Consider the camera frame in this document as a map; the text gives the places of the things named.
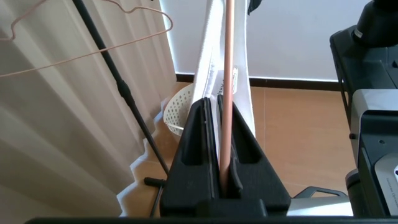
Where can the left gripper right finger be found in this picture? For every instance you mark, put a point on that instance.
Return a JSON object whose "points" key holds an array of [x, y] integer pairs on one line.
{"points": [[261, 186]]}

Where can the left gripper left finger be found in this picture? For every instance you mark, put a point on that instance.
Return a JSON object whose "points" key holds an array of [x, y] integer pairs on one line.
{"points": [[186, 186]]}

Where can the pink clothes hanger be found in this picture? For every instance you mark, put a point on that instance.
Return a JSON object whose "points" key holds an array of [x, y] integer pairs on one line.
{"points": [[62, 59], [227, 93]]}

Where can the white printed T-shirt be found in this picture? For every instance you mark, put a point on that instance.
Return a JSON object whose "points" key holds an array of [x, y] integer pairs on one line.
{"points": [[242, 77]]}

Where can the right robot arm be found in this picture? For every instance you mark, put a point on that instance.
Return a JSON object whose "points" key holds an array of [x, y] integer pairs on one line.
{"points": [[379, 21]]}

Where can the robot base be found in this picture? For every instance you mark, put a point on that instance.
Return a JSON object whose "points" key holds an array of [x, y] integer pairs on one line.
{"points": [[373, 140]]}

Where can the white laundry basket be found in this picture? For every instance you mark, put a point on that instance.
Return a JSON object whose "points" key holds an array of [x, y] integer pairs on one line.
{"points": [[177, 109]]}

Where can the black clothes rack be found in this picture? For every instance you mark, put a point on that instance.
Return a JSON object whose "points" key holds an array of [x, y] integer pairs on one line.
{"points": [[124, 90]]}

